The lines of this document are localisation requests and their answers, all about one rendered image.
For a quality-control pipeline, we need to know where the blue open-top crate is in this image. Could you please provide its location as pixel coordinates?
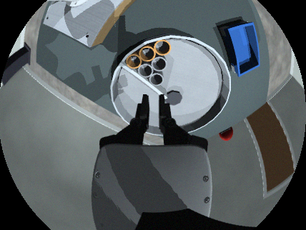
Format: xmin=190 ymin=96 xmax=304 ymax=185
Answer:
xmin=219 ymin=21 xmax=260 ymax=77

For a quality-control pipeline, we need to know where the bronze bushing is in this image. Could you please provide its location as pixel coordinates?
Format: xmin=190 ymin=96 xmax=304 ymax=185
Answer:
xmin=154 ymin=39 xmax=171 ymax=56
xmin=126 ymin=51 xmax=142 ymax=69
xmin=139 ymin=44 xmax=156 ymax=61

